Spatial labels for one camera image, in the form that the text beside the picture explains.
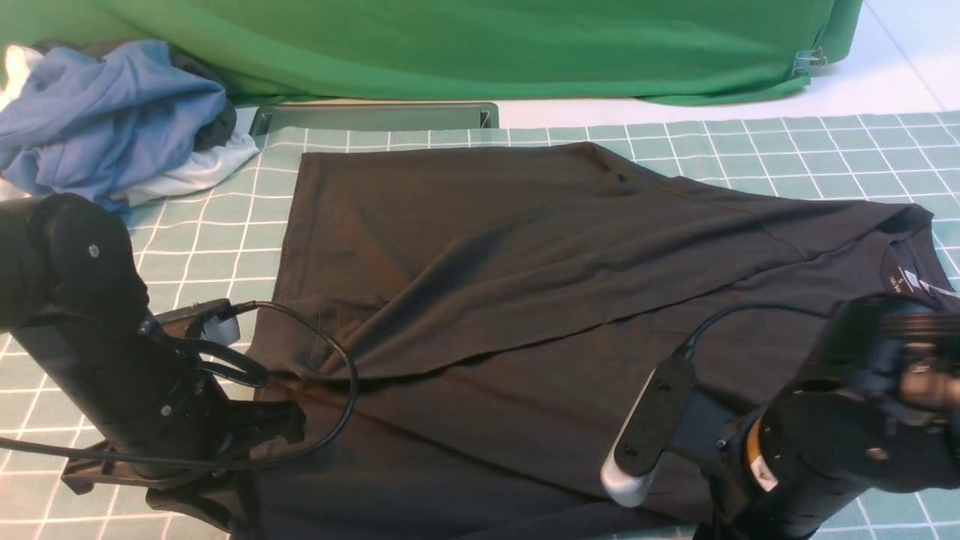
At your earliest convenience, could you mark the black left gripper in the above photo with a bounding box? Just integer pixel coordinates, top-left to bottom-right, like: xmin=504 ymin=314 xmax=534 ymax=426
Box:
xmin=61 ymin=375 xmax=305 ymax=531

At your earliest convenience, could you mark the dark gray long-sleeve top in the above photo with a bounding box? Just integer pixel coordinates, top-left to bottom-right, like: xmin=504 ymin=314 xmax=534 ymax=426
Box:
xmin=257 ymin=142 xmax=950 ymax=539

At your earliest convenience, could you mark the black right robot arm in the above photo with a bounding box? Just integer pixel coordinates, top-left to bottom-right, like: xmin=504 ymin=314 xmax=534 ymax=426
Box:
xmin=688 ymin=294 xmax=958 ymax=539

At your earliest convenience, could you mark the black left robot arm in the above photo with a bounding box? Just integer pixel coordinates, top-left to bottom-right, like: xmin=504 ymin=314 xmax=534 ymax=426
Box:
xmin=2 ymin=194 xmax=305 ymax=533

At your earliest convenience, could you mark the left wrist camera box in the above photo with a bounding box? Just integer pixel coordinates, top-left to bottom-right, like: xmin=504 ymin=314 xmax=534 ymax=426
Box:
xmin=155 ymin=298 xmax=241 ymax=346

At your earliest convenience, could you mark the green backdrop cloth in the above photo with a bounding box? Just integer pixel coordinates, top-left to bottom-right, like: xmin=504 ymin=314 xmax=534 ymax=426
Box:
xmin=1 ymin=1 xmax=862 ymax=107

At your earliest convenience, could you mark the metal binder clip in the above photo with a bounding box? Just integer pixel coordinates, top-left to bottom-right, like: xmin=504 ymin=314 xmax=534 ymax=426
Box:
xmin=790 ymin=47 xmax=830 ymax=77

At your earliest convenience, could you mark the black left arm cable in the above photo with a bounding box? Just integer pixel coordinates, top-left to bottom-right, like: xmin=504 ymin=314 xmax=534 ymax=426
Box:
xmin=0 ymin=300 xmax=359 ymax=472

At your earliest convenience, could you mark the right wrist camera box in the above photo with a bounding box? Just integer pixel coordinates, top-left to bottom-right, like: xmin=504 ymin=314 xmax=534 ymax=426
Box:
xmin=600 ymin=355 xmax=697 ymax=507

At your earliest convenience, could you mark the blue crumpled garment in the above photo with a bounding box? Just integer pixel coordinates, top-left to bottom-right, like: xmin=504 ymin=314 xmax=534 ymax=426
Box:
xmin=2 ymin=40 xmax=229 ymax=215

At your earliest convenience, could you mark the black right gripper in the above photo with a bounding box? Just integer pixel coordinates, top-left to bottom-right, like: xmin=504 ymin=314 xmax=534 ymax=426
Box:
xmin=671 ymin=390 xmax=816 ymax=539

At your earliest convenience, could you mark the black right camera cable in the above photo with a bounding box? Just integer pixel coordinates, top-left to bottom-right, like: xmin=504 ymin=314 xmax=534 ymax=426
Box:
xmin=675 ymin=302 xmax=830 ymax=361

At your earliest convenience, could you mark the green checkered tablecloth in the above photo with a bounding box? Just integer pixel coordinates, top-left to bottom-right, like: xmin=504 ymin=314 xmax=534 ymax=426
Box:
xmin=1 ymin=112 xmax=959 ymax=539

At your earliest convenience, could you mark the gray metal rail bracket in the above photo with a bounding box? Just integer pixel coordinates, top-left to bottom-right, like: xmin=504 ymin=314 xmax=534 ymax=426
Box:
xmin=249 ymin=102 xmax=500 ymax=137

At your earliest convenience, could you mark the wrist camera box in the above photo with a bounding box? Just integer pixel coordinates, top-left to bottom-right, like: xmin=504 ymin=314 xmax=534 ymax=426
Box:
xmin=155 ymin=298 xmax=241 ymax=346
xmin=600 ymin=355 xmax=697 ymax=507

